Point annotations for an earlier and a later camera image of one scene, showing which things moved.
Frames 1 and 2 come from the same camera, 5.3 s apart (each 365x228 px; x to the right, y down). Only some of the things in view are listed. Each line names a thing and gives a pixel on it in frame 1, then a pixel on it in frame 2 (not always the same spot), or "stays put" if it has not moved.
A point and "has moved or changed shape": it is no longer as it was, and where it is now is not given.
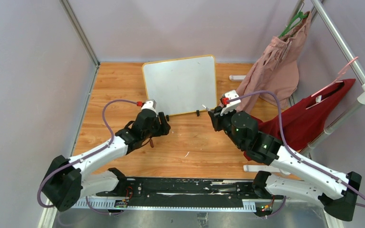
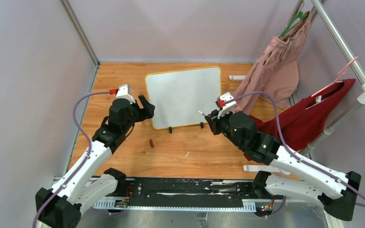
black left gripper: (162, 128) to (147, 112)
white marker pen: (206, 108) to (203, 113)
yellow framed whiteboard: (181, 86) has moved or changed shape
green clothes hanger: (292, 23) stays put
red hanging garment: (302, 118) stays put
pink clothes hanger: (339, 75) stays put
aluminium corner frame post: (80, 32) stays put
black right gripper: (216, 118) stays put
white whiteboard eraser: (237, 78) stays put
